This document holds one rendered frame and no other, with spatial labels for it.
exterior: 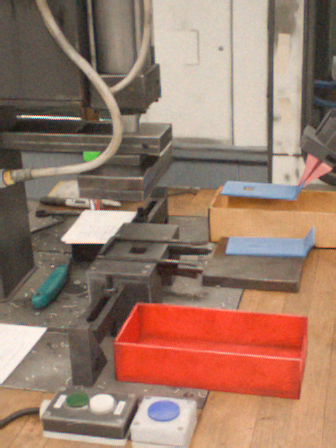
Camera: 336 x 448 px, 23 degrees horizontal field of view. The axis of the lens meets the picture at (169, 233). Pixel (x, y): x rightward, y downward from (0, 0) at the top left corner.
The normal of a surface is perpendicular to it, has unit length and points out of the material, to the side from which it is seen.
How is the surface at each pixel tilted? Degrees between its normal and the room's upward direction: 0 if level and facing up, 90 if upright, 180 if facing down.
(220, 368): 90
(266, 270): 0
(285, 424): 0
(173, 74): 90
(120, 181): 90
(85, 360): 90
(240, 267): 0
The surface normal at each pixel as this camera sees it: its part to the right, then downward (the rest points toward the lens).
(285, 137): -0.29, 0.38
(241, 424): -0.04, -0.92
